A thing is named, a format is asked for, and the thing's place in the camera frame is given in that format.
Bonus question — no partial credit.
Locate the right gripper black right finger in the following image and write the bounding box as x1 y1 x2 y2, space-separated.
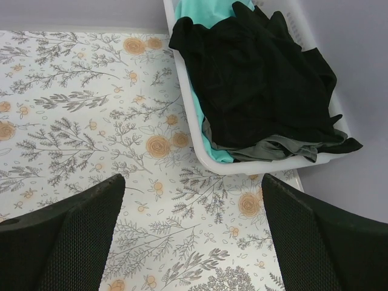
262 173 387 290

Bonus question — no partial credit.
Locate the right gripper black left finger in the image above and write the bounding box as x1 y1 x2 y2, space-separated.
1 174 125 290

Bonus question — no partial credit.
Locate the black t-shirt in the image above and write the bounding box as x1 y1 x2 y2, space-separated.
169 1 362 161

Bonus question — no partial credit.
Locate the grey t-shirt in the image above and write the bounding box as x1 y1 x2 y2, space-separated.
202 118 348 162

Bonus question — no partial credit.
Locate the floral patterned table mat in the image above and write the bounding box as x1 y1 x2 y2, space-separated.
1 31 284 290

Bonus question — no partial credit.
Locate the teal t-shirt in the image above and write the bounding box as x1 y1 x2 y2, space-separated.
169 1 266 163

